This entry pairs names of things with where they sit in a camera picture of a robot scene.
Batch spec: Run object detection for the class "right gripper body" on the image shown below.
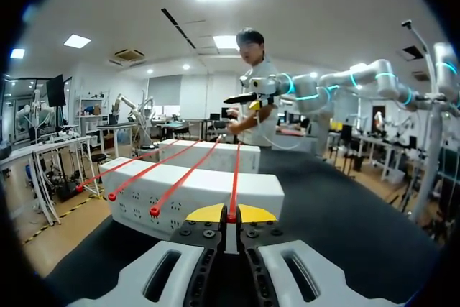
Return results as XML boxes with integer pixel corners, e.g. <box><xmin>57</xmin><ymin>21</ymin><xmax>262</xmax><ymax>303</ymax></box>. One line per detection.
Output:
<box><xmin>239</xmin><ymin>73</ymin><xmax>285</xmax><ymax>109</ymax></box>

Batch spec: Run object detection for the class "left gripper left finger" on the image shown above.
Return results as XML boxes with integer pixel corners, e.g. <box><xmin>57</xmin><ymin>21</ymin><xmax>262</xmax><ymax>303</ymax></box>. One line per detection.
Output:
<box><xmin>68</xmin><ymin>203</ymin><xmax>228</xmax><ymax>307</ymax></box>

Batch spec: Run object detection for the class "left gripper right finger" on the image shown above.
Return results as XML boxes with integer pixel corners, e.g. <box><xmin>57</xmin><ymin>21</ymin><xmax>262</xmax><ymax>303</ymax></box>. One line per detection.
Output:
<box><xmin>236</xmin><ymin>203</ymin><xmax>407</xmax><ymax>307</ymax></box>

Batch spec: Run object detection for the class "person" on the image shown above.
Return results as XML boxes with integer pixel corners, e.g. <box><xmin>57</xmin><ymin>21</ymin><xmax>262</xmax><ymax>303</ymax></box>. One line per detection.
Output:
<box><xmin>222</xmin><ymin>27</ymin><xmax>281</xmax><ymax>149</ymax></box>

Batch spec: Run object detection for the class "white block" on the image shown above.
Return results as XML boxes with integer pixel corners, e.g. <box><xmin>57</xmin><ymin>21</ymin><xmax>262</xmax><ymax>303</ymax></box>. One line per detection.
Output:
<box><xmin>157</xmin><ymin>138</ymin><xmax>262</xmax><ymax>175</ymax></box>
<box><xmin>98</xmin><ymin>157</ymin><xmax>285</xmax><ymax>242</ymax></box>

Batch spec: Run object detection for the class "white cable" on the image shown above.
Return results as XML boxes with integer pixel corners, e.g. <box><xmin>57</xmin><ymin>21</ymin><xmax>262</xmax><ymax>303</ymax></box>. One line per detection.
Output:
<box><xmin>254</xmin><ymin>109</ymin><xmax>317</xmax><ymax>150</ymax></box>

